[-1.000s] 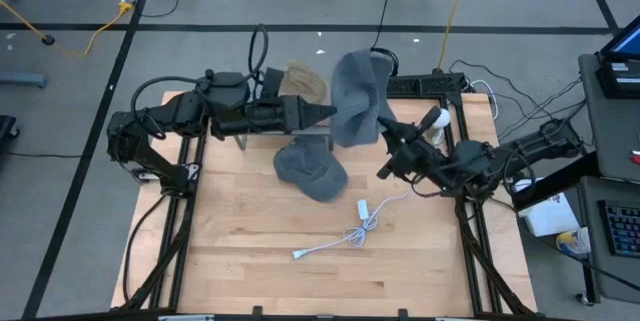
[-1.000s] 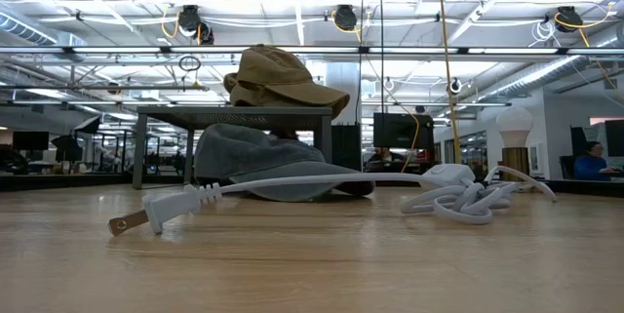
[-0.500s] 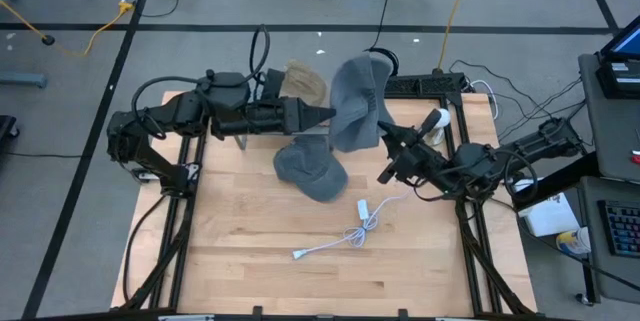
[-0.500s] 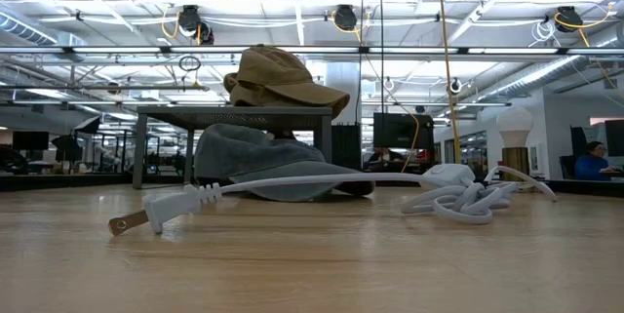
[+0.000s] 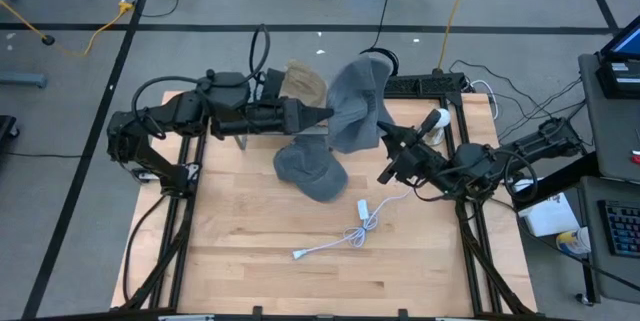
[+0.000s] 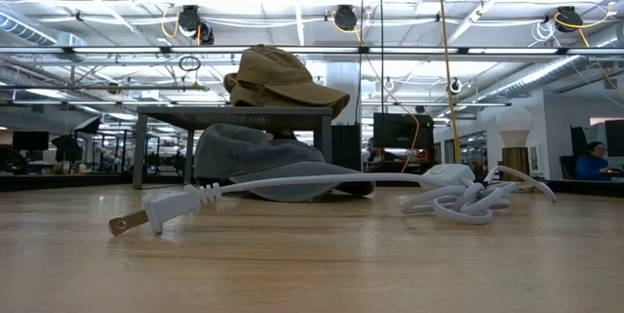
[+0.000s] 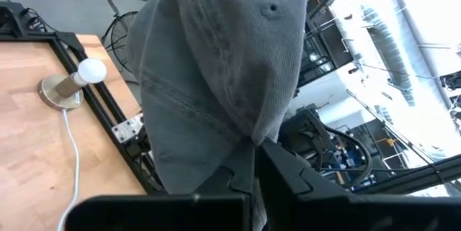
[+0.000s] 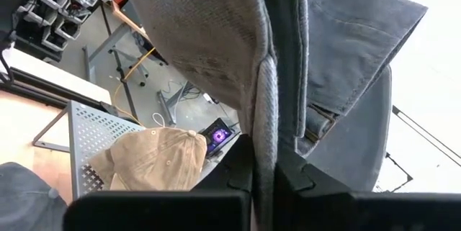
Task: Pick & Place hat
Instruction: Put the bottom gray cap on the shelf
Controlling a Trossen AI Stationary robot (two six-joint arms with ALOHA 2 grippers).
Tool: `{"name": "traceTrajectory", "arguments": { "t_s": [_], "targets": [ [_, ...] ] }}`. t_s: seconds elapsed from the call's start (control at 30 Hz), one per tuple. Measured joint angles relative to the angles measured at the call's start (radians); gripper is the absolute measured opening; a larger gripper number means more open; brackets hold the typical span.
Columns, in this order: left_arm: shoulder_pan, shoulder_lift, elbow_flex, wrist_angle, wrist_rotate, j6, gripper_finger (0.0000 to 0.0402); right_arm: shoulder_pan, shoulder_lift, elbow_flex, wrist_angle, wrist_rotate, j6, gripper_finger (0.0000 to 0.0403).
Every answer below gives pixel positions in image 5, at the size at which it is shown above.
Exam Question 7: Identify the grey cart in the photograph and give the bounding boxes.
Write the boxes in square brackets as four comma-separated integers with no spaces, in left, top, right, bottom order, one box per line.
[578,53,640,182]

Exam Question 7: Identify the black aluminium table frame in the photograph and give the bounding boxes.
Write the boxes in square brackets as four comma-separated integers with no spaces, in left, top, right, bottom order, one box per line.
[109,73,539,321]

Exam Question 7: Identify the white box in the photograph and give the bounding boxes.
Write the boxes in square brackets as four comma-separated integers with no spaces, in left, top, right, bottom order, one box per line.
[517,180,581,238]

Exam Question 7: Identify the grey baseball cap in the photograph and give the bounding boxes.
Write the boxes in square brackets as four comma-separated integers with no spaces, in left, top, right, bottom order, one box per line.
[272,134,350,204]
[326,54,397,155]

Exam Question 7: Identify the tan baseball cap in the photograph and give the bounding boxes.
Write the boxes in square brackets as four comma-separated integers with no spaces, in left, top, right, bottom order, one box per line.
[278,59,330,108]

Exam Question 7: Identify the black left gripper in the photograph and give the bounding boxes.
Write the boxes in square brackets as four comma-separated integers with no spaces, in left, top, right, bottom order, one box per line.
[249,96,335,136]

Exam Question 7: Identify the black hanging cable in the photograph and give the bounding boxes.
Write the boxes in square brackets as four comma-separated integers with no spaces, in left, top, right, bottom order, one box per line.
[358,0,400,77]

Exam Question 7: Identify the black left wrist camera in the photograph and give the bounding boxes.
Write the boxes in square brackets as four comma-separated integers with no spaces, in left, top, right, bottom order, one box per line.
[262,68,287,102]

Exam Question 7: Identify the black keyboard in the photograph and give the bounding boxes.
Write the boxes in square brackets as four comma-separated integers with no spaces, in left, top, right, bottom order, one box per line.
[598,199,640,258]

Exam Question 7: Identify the white bulb lamp, wooden base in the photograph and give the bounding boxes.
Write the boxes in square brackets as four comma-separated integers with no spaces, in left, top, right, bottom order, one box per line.
[427,108,452,147]

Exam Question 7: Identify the yellow floor extension cable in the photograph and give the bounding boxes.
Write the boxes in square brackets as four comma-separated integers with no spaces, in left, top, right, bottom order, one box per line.
[0,0,135,57]

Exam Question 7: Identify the wipes container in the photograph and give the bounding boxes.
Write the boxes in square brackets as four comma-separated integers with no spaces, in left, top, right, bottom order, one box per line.
[555,227,592,256]

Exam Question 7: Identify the grey perforated metal shelf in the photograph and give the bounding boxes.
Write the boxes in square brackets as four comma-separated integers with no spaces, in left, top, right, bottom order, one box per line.
[232,125,332,152]

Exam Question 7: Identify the white power cord with plug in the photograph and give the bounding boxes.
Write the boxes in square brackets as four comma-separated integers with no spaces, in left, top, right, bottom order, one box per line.
[292,188,416,261]

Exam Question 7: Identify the yellow hanging power cable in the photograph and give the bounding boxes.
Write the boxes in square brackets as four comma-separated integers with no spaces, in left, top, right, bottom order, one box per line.
[437,0,476,71]

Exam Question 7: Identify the laptop computer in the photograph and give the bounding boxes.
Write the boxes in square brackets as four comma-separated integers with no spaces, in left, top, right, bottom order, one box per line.
[597,14,640,100]

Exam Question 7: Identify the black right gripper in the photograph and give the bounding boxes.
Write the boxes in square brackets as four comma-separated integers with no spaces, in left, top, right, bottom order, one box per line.
[377,109,449,185]

